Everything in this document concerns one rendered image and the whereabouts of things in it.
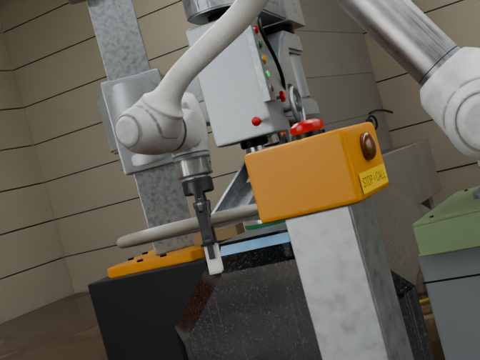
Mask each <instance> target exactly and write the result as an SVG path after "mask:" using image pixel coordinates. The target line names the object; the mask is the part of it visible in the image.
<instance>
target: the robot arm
mask: <svg viewBox="0 0 480 360"><path fill-rule="evenodd" d="M334 1H335V2H336V3H337V4H338V5H339V6H340V7H341V8H342V9H343V10H344V11H345V12H346V13H347V14H348V15H349V16H350V17H351V18H352V19H353V20H355V21H356V22H357V23H358V24H359V25H360V26H361V27H362V28H363V29H364V30H365V31H366V32H367V33H368V34H369V35H370V36H371V37H372V38H373V39H374V40H375V41H376V42H377V43H378V44H379V45H380V46H381V47H382V48H383V49H384V50H385V51H386V52H387V53H388V54H389V55H390V56H391V57H392V58H393V59H394V60H396V61H397V62H398V63H399V64H400V65H401V66H402V67H403V68H404V69H405V70H406V71H407V72H408V73H409V74H410V75H411V76H412V77H413V78H414V79H415V80H416V81H417V82H418V83H419V84H420V85H421V86H422V88H421V90H420V97H421V105H422V106H423V108H424V109H425V111H426V112H427V113H428V114H429V115H430V117H431V118H432V119H433V120H434V121H435V122H436V123H437V124H438V125H439V127H440V128H441V129H442V131H443V132H444V133H445V134H446V135H447V136H448V137H449V139H450V141H451V142H452V144H453V145H454V146H455V147H456V148H457V149H458V150H459V151H460V152H461V153H463V154H464V155H466V156H468V157H470V158H472V159H476V160H477V162H478V165H479V169H480V48H476V47H463V48H462V49H461V48H460V47H459V46H457V45H456V44H455V43H454V42H453V41H452V40H451V39H450V38H449V37H448V36H447V35H446V34H445V33H444V32H443V31H442V30H441V29H440V28H439V27H438V26H437V25H436V24H435V23H434V22H433V21H432V20H431V19H430V18H429V17H428V16H427V15H426V14H424V13H423V12H422V11H421V10H420V9H419V8H418V7H417V6H416V5H415V4H414V3H413V2H412V1H411V0H334ZM268 2H269V0H236V1H235V2H234V3H233V4H232V5H231V7H230V8H229V9H228V10H227V11H226V12H225V13H224V15H223V16H222V17H221V18H220V19H219V20H218V21H217V22H216V23H215V24H214V25H213V26H212V27H211V28H210V29H209V30H208V31H207V32H206V33H205V34H204V35H203V36H202V37H201V38H200V39H199V40H198V41H197V42H196V43H195V44H194V45H193V46H192V47H191V48H190V49H189V50H188V51H187V52H186V53H185V54H184V55H183V56H182V57H181V58H180V59H179V60H178V61H177V62H176V63H175V64H174V65H173V66H172V67H171V68H170V70H169V71H168V73H167V74H166V76H165V77H164V78H163V79H162V81H161V82H160V84H159V85H158V86H157V88H156V89H155V90H153V91H152V92H149V93H146V94H144V95H143V96H142V97H141V98H140V99H139V100H138V101H137V102H136V103H135V104H134V105H133V106H132V107H131V108H128V109H127V110H126V111H124V112H123V113H122V114H121V115H120V116H119V118H118V119H117V120H116V125H115V133H116V137H117V139H118V141H119V143H120V144H122V145H123V146H124V147H126V148H127V149H128V150H129V151H131V152H134V153H136V154H143V155H159V154H166V153H170V154H171V155H172V157H173V160H174V166H175V169H176V175H177V179H178V180H184V181H183V182H182V184H181V185H182V188H183V192H184V196H194V198H195V203H193V206H194V209H195V212H196V217H197V219H198V222H199V228H200V232H201V237H202V243H203V244H201V247H204V251H205V254H206V260H207V264H208V268H209V273H210V275H212V274H218V273H221V272H222V271H223V270H224V268H223V264H222V260H221V254H220V251H219V245H218V243H220V241H219V240H217V237H216V233H215V229H214V226H211V223H210V217H211V202H210V200H207V199H206V194H205V193H206V192H210V191H213V190H214V184H213V181H212V178H211V176H209V174H211V173H213V171H212V167H211V158H210V153H209V145H208V142H209V136H208V131H207V127H206V121H205V118H204V114H203V111H202V109H201V106H200V104H199V102H198V100H197V99H196V97H195V96H194V95H193V94H192V93H190V92H187V91H186V89H187V87H188V86H189V84H190V83H191V82H192V81H193V80H194V78H195V77H196V76H197V75H198V74H199V73H200V72H201V71H202V70H203V69H204V68H206V67H207V66H208V65H209V64H210V63H211V62H212V61H213V60H214V59H215V58H216V57H217V56H218V55H219V54H220V53H221V52H222V51H223V50H224V49H226V48H227V47H228V46H229V45H230V44H231V43H232V42H233V41H234V40H235V39H237V38H238V37H239V36H240V35H241V34H242V33H243V32H244V31H245V30H246V29H247V28H248V27H249V26H250V25H251V23H252V22H253V21H254V20H255V18H256V17H257V16H258V15H259V14H260V13H261V11H262V10H263V8H264V7H265V6H266V5H267V3H268Z"/></svg>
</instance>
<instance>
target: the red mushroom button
mask: <svg viewBox="0 0 480 360"><path fill-rule="evenodd" d="M323 127H324V123H323V121H322V120H321V119H308V120H304V121H301V122H299V123H296V124H294V125H293V126H292V127H291V128H290V134H291V135H292V136H296V135H299V134H303V133H306V132H309V131H314V130H317V129H322V128H323Z"/></svg>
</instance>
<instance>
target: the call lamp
mask: <svg viewBox="0 0 480 360"><path fill-rule="evenodd" d="M360 145H361V150H362V152H363V155H364V156H365V158H366V159H367V160H372V159H374V157H375V156H376V142H375V140H374V138H373V136H372V135H371V134H370V133H369V132H366V131H365V132H362V133H361V134H360Z"/></svg>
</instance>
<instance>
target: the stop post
mask: <svg viewBox="0 0 480 360"><path fill-rule="evenodd" d="M365 131H366V132H369V133H370V134H371V135H372V136H373V138H374V140H375V142H376V156H375V157H374V159H372V160H367V159H366V158H365V156H364V155H363V152H362V150H361V145H360V134H361V133H362V132H365ZM295 137H296V141H292V142H289V143H286V144H281V145H278V146H273V147H271V148H267V149H263V150H260V151H255V152H252V153H250V154H247V155H246V156H245V157H244V161H245V164H246V168H247V171H248V175H249V179H250V182H251V187H252V190H253V193H254V198H255V201H256V205H257V209H258V212H259V216H260V219H261V222H262V223H265V224H268V223H272V222H275V221H281V220H285V222H286V227H287V230H288V233H289V238H290V241H291V246H292V249H293V252H294V257H295V259H296V265H297V267H298V270H299V276H300V278H301V283H302V286H303V289H304V294H305V297H306V302H307V304H308V308H309V313H310V315H311V320H312V323H313V326H314V331H315V334H316V339H317V341H318V345H319V350H320V352H321V357H322V360H414V357H413V354H412V351H411V346H410V343H409V338H408V335H407V332H406V327H405V324H404V320H403V316H402V313H401V309H400V306H399V300H398V298H397V295H396V289H395V287H394V282H393V279H392V276H391V271H390V268H389V263H388V260H387V257H386V252H385V249H384V245H383V241H382V238H381V234H380V231H379V225H378V223H377V220H376V214H375V212H374V207H373V204H372V201H371V196H372V195H374V194H375V193H377V192H379V191H381V190H382V189H385V188H386V187H387V186H388V185H389V180H388V177H387V174H386V169H385V166H384V162H383V159H382V155H381V151H380V148H379V143H378V139H377V137H376V132H375V128H374V125H373V124H372V123H371V122H365V123H361V124H356V125H353V126H348V127H344V128H340V129H336V130H333V131H328V132H325V133H322V132H321V129H317V130H314V131H309V132H306V133H303V134H299V135H296V136H295Z"/></svg>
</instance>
